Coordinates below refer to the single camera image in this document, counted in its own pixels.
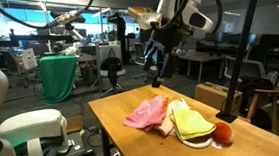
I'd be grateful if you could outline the white rope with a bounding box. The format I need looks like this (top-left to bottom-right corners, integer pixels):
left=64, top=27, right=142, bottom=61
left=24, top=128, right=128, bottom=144
left=173, top=127, right=216, bottom=151

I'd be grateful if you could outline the small brown box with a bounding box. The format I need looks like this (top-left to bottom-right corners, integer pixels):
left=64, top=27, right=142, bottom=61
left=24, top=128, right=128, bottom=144
left=64, top=113, right=84, bottom=136

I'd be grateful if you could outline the yellow-green cloth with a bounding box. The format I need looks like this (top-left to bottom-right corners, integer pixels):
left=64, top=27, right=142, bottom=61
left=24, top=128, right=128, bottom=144
left=168, top=107, right=218, bottom=144

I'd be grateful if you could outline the green draped cloth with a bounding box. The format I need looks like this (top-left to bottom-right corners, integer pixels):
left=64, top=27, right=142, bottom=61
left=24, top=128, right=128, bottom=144
left=35, top=52, right=79, bottom=108

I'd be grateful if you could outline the black metal table leg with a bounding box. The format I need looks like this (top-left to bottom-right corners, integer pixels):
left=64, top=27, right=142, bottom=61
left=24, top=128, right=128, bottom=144
left=97, top=126, right=115, bottom=156

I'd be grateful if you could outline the grey office chair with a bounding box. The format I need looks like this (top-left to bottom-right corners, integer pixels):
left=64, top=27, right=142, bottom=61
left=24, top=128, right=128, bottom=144
left=130, top=41, right=160, bottom=84

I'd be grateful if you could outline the yellowish wrist camera box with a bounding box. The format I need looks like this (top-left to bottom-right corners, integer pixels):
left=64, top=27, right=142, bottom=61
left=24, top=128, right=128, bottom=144
left=126, top=5, right=164, bottom=33

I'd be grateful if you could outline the cardboard box with black tape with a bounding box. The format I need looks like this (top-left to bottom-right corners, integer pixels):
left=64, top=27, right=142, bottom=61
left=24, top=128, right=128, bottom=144
left=192, top=80, right=244, bottom=115

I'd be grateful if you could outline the white-backed office chair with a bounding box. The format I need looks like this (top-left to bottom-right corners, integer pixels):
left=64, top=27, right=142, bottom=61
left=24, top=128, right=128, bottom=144
left=222, top=56, right=269, bottom=86

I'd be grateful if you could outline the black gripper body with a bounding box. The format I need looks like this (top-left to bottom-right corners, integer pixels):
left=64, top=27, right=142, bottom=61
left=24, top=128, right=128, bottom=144
left=147, top=20, right=182, bottom=58

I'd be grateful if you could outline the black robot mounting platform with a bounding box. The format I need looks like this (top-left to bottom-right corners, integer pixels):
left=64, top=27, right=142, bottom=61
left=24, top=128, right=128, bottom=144
left=39, top=129, right=98, bottom=156

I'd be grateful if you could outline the black office chair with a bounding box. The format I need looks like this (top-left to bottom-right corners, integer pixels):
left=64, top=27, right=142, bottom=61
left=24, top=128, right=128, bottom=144
left=97, top=55, right=129, bottom=100

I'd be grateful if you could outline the black tall stand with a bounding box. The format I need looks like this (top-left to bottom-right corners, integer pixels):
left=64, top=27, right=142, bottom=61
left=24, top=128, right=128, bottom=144
left=105, top=11, right=134, bottom=65

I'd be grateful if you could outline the black bag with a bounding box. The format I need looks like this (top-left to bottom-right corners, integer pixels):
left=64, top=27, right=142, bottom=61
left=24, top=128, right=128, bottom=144
left=237, top=75, right=276, bottom=100

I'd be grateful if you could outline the pink t-shirt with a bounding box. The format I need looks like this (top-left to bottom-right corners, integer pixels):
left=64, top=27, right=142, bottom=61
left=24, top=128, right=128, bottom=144
left=122, top=92, right=170, bottom=134

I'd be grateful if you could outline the wooden stool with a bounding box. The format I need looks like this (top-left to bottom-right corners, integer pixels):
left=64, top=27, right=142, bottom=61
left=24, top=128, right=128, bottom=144
left=245, top=88, right=279, bottom=134

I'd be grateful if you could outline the black pole with base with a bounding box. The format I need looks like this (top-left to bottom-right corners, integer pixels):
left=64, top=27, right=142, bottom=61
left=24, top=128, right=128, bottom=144
left=214, top=0, right=259, bottom=126

